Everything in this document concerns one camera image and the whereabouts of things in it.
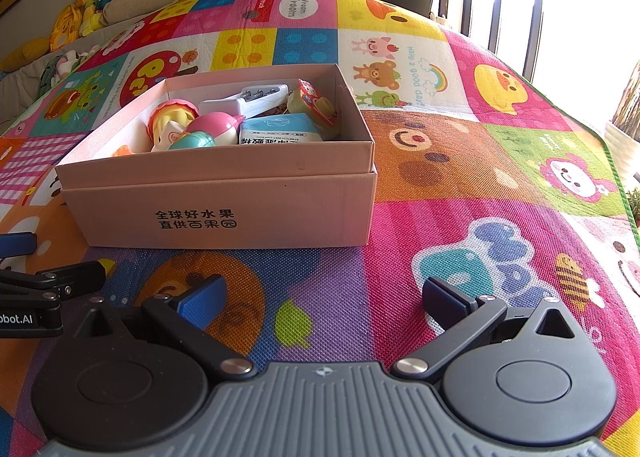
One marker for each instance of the colourful printed play mat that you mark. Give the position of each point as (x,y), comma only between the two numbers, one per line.
(450,177)

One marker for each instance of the blue white wipes packet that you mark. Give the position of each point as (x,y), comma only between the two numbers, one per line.
(277,129)

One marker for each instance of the potted palm plant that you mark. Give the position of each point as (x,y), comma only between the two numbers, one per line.
(630,97)

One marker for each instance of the green pink white plush toy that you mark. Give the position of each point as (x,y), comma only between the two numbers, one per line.
(62,64)

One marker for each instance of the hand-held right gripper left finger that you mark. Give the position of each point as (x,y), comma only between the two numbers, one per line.
(202,299)

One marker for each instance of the yellow cushion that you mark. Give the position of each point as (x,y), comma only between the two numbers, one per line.
(22,54)

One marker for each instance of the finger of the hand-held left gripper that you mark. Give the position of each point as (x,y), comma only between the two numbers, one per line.
(17,243)
(30,287)

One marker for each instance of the black window railing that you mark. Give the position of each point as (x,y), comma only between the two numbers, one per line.
(500,12)

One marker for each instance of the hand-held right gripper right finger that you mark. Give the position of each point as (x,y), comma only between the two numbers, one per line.
(442,297)

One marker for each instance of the white battery charger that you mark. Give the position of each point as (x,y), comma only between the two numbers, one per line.
(250,99)

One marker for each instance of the beige sofa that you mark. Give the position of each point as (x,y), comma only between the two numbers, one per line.
(20,82)

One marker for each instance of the pink cardboard box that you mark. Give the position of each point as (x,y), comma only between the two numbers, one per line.
(225,207)

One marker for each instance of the yellow orange plush bag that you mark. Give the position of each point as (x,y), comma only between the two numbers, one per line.
(65,29)

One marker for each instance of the pink plastic strainer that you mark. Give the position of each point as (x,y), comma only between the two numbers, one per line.
(170,112)

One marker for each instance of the white plant pot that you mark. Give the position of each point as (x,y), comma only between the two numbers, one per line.
(622,147)

